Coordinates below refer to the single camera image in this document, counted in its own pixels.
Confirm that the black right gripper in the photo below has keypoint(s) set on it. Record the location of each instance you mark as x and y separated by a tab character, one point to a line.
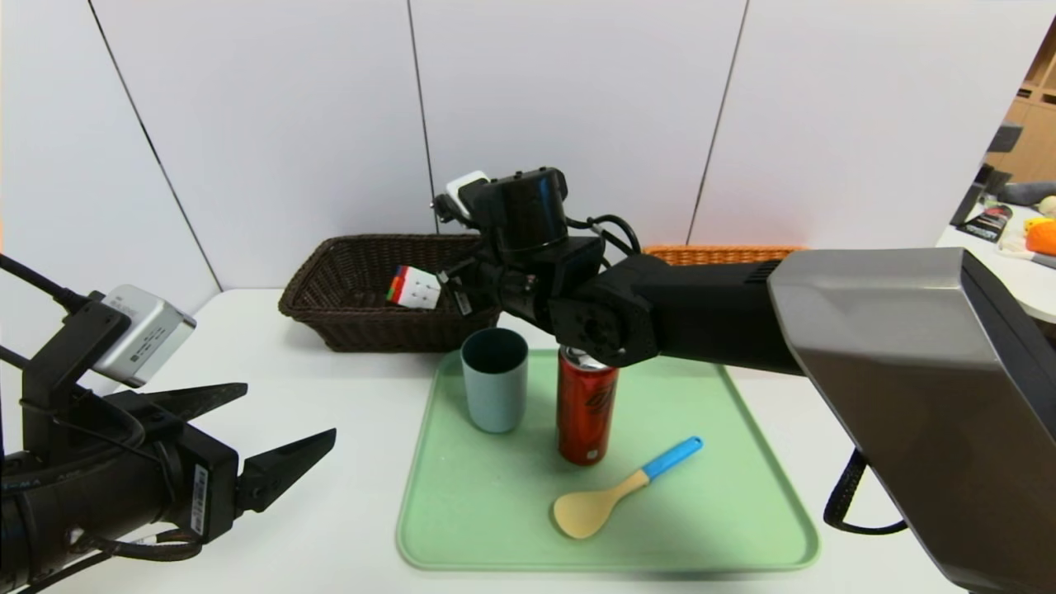
459	299

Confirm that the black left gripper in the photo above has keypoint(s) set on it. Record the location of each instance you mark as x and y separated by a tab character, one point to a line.
208	492

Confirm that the multicoloured puzzle cube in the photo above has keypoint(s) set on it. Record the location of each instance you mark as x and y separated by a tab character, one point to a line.
415	287

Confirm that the blue-grey plastic cup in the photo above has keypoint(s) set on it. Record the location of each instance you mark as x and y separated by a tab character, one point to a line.
495	396

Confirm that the red soda can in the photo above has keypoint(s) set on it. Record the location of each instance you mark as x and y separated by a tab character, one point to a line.
586	412

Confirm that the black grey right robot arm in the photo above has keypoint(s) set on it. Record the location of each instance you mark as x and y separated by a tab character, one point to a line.
907	346

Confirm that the dark brown wicker basket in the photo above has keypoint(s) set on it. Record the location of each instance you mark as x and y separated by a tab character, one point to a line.
346	330

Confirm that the orange wicker basket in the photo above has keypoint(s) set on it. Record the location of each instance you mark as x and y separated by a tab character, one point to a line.
709	254

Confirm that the light green plastic tray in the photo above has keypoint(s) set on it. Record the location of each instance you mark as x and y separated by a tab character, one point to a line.
495	511

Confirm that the black red box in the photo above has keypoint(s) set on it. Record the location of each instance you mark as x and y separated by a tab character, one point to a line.
988	223

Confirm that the black office chair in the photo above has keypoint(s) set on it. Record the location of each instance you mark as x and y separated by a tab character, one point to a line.
1002	136

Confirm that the white side table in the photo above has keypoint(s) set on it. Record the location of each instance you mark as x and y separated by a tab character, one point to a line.
1031	280

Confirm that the grey plush toy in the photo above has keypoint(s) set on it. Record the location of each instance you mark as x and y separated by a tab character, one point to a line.
1027	194

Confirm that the small yellow toy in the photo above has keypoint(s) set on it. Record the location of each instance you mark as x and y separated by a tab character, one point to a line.
1035	223

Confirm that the orange plush toy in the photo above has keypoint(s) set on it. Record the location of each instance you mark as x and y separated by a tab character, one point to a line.
1044	239

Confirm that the cream round toy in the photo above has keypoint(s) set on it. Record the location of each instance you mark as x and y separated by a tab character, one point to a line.
1048	206

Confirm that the wooden shelf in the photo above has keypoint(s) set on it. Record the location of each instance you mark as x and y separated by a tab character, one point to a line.
1035	124

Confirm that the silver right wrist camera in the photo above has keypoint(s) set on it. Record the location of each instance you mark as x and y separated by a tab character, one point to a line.
464	186

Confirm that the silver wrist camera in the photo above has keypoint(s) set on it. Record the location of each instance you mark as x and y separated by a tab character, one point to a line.
144	334
464	186

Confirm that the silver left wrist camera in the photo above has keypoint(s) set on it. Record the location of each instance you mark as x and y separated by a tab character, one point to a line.
144	334

